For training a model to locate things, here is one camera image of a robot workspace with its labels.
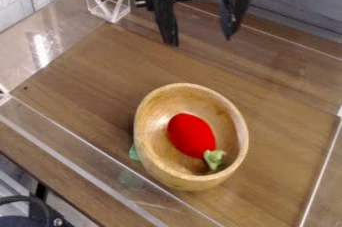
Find red plush strawberry toy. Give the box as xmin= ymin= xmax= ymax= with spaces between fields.
xmin=167 ymin=113 xmax=227 ymax=171

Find wooden brown bowl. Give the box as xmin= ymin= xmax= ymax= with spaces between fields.
xmin=133 ymin=83 xmax=248 ymax=191

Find green block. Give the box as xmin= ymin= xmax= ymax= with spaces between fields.
xmin=128 ymin=145 xmax=140 ymax=162

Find black clamp base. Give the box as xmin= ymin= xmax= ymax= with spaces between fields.
xmin=28 ymin=194 xmax=75 ymax=227

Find clear acrylic corner bracket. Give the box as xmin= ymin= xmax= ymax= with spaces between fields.
xmin=85 ymin=0 xmax=131 ymax=23

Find clear acrylic tray wall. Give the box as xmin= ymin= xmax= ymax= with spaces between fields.
xmin=0 ymin=0 xmax=342 ymax=227

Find black cable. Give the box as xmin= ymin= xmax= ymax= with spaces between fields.
xmin=0 ymin=195 xmax=52 ymax=227

